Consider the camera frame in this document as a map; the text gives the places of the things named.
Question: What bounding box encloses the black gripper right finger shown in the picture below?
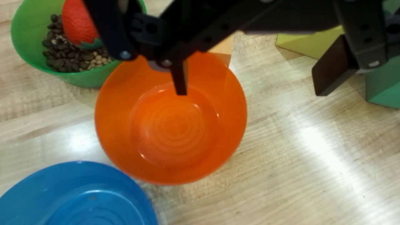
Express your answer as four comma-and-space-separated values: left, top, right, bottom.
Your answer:
311, 0, 400, 98

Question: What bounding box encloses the yellow foam triangle block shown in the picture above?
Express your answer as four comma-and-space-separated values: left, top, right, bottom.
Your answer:
273, 25, 347, 60

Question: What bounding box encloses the dark brown beans pile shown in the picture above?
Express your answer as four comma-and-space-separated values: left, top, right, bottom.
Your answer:
39, 14, 114, 74

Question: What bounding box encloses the green plastic bowl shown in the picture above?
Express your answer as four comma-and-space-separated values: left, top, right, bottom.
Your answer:
8, 0, 147, 90

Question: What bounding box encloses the green foam arch block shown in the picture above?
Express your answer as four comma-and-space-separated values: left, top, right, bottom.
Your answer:
363, 55, 400, 112

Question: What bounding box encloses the orange plastic bowl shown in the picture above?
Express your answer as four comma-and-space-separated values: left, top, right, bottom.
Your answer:
93, 52, 248, 187

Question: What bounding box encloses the red toy strawberry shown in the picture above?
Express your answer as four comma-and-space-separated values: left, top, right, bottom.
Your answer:
59, 0, 103, 50

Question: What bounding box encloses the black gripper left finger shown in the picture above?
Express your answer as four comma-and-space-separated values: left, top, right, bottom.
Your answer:
81, 0, 339, 97

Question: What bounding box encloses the blue plastic bowl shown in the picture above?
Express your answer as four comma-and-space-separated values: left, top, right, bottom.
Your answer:
0, 160, 159, 225

